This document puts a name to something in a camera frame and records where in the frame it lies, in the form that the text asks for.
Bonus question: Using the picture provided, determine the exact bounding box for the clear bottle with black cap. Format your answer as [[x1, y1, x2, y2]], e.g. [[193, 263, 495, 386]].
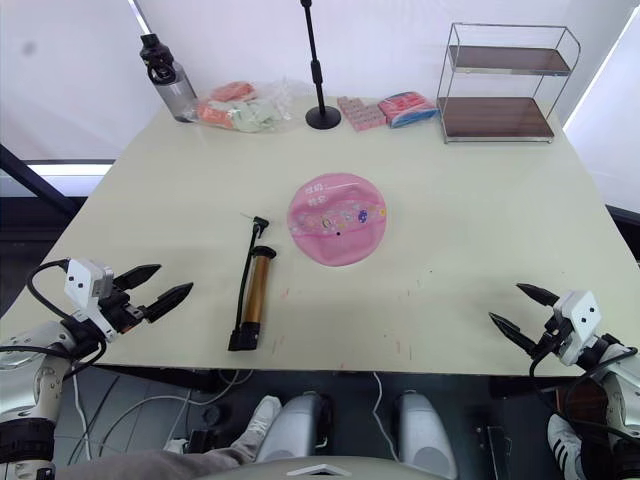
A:
[[138, 33, 199, 124]]

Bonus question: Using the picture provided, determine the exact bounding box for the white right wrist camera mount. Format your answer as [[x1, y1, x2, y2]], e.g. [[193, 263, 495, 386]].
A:
[[551, 290, 601, 367]]

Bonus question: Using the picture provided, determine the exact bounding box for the white sneaker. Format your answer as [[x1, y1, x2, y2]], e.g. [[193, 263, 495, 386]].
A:
[[231, 394, 283, 452]]

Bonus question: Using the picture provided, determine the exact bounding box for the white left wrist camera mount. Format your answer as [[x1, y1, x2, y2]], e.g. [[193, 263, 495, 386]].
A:
[[63, 258, 121, 344]]

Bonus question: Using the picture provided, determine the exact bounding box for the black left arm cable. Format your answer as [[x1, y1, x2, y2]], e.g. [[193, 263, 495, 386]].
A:
[[26, 258, 108, 374]]

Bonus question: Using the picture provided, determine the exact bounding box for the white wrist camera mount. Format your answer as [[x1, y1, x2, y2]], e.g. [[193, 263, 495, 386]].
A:
[[551, 290, 601, 367], [63, 258, 121, 344]]

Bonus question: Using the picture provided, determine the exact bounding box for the grey trouser leg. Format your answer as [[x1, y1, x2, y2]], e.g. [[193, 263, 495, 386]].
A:
[[53, 438, 262, 480]]

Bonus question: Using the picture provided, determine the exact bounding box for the pink deflated ball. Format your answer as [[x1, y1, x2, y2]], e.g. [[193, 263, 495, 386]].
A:
[[287, 172, 391, 268]]

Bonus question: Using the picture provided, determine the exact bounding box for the black and white striped shoe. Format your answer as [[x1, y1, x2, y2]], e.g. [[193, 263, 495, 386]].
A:
[[546, 413, 590, 480]]

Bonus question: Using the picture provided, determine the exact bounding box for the clear plastic bag of packets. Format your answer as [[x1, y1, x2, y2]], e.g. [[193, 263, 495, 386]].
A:
[[181, 76, 302, 136]]

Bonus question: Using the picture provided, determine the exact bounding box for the black round-base stand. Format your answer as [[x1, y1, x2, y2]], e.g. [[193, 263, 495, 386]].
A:
[[299, 0, 343, 131]]

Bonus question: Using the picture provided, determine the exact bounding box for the gold and black hand pump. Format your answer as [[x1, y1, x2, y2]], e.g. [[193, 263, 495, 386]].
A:
[[227, 213, 278, 353]]

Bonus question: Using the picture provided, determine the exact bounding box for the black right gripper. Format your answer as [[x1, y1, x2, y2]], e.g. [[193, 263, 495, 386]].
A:
[[488, 282, 572, 358]]

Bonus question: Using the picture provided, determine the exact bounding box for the grey robot torso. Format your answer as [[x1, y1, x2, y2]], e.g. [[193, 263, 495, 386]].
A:
[[188, 452, 454, 480]]

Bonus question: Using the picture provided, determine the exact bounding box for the silver left robot leg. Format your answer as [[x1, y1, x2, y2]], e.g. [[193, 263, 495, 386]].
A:
[[254, 391, 334, 467]]

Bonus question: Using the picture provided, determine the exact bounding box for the black diagonal frame bar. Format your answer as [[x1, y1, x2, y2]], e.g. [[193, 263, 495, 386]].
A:
[[0, 143, 87, 219]]

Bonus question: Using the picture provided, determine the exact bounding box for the silver right robot leg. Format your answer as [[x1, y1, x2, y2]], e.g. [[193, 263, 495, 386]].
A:
[[394, 389, 459, 480]]

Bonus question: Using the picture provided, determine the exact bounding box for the red and blue tissue pack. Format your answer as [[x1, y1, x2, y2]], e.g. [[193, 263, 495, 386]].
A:
[[377, 90, 442, 130]]

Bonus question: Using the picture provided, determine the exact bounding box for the silver robot leg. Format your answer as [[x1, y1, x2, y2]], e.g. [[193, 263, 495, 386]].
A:
[[254, 391, 334, 467], [394, 389, 459, 480]]

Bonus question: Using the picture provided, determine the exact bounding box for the wire shelf with wooden boards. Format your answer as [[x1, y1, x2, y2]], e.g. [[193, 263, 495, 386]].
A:
[[435, 21, 583, 147]]

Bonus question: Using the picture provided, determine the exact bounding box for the white floor cable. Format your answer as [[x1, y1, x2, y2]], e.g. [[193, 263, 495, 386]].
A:
[[371, 371, 402, 464], [67, 368, 242, 464]]

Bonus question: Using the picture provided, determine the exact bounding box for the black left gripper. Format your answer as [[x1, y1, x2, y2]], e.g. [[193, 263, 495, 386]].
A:
[[96, 263, 195, 343]]

